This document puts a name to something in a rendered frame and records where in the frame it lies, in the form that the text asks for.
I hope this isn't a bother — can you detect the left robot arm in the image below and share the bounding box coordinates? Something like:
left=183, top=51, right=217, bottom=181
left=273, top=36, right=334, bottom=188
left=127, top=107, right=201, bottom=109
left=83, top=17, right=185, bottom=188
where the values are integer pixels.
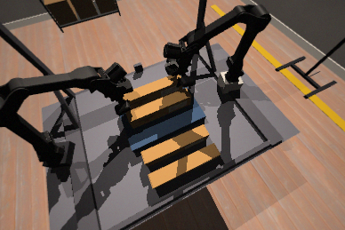
left=164, top=4, right=271, bottom=83

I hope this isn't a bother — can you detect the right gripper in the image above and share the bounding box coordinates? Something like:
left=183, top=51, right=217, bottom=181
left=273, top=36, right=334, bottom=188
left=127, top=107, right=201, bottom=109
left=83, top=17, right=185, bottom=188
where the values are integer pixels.
left=104, top=83, right=131, bottom=115

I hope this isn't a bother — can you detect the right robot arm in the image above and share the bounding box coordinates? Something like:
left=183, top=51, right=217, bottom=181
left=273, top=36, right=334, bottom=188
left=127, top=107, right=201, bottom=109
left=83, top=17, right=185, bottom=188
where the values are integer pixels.
left=0, top=62, right=133, bottom=162

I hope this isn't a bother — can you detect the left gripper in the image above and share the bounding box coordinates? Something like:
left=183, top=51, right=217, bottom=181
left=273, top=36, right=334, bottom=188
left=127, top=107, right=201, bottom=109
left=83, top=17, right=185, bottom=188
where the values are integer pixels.
left=166, top=59, right=194, bottom=87

